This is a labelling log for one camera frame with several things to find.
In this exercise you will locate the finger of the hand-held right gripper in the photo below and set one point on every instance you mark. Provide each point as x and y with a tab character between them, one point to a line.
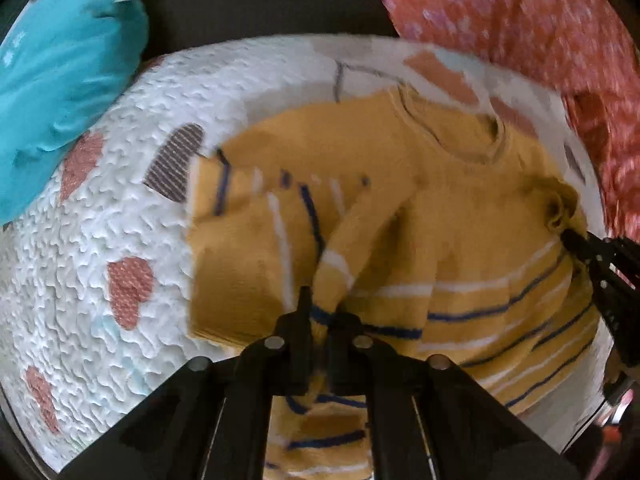
600	252
617	315

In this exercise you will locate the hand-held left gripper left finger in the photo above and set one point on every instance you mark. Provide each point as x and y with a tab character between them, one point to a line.
300	332

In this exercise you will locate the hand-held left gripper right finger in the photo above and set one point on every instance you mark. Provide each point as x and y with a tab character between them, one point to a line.
342	340

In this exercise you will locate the yellow striped sweater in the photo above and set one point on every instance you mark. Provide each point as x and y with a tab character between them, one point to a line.
450	220

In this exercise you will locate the white quilted patchwork bedspread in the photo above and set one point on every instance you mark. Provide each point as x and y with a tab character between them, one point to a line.
100	220

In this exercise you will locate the dark cloth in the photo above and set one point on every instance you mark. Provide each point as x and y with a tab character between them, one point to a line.
250	0

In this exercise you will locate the teal cloth garment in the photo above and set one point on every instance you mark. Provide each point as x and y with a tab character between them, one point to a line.
60	70

